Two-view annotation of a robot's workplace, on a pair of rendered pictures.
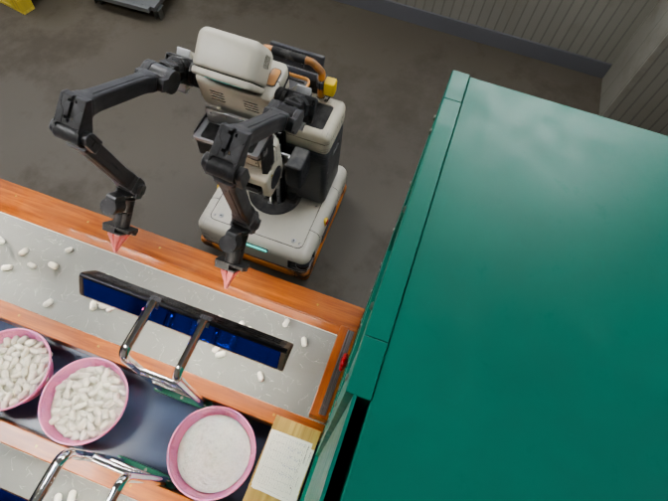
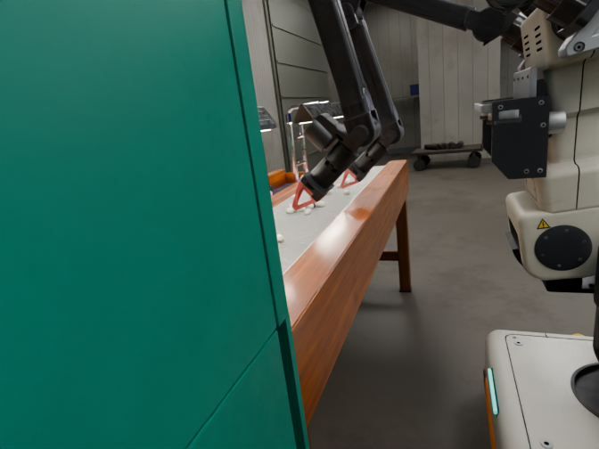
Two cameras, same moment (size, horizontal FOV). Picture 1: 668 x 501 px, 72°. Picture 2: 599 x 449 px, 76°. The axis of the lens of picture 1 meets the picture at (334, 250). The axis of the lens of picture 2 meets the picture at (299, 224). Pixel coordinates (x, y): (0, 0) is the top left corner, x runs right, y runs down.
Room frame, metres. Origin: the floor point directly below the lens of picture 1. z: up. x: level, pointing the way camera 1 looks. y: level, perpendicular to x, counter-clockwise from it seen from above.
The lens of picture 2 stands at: (0.76, -0.55, 1.07)
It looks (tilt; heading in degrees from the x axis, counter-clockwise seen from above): 16 degrees down; 101
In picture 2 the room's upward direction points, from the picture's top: 8 degrees counter-clockwise
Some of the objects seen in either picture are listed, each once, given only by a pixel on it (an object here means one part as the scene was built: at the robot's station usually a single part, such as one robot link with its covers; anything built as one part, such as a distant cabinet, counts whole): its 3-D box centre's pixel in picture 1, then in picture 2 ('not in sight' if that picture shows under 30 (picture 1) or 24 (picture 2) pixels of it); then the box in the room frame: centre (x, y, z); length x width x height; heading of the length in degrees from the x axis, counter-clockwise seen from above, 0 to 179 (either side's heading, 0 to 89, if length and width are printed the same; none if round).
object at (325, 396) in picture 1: (333, 372); not in sight; (0.36, -0.06, 0.83); 0.30 x 0.06 x 0.07; 168
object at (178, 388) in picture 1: (182, 359); not in sight; (0.31, 0.41, 0.90); 0.20 x 0.19 x 0.45; 78
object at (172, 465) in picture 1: (214, 452); not in sight; (0.08, 0.28, 0.72); 0.27 x 0.27 x 0.10
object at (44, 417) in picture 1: (89, 402); not in sight; (0.17, 0.71, 0.72); 0.27 x 0.27 x 0.10
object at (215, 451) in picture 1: (215, 452); not in sight; (0.08, 0.28, 0.71); 0.22 x 0.22 x 0.06
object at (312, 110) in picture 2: not in sight; (324, 110); (0.59, 1.33, 1.08); 0.62 x 0.08 x 0.07; 78
